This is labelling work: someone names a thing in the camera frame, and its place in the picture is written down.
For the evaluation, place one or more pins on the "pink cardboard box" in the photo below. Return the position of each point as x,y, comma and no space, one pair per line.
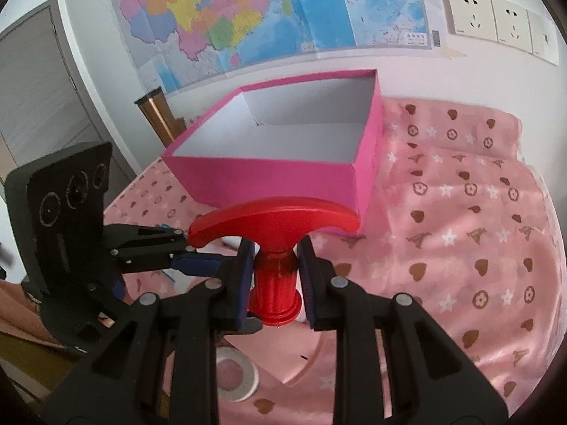
265,181

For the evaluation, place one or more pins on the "white wall socket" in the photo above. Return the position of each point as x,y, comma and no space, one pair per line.
469,11
511,22

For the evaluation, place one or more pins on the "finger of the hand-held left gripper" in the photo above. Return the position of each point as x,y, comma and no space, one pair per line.
195,265
146,237

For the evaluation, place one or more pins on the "colourful wall map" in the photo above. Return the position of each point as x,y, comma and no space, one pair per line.
265,0

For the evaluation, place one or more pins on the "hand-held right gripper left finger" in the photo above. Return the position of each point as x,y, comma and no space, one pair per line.
244,276

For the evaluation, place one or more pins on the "pink printed blanket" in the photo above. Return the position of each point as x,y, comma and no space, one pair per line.
443,230

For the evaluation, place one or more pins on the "brown wooden board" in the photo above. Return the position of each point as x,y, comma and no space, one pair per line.
26,363

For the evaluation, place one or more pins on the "white wall switch panel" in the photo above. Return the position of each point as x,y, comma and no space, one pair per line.
544,37

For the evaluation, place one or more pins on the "grey door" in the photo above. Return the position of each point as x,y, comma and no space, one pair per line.
35,97

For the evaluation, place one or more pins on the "white tape roll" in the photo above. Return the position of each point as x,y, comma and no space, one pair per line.
249,369

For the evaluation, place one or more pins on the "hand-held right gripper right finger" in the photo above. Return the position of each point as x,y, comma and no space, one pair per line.
306,279

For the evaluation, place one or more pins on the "copper thermos cup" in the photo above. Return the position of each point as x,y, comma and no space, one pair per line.
157,115

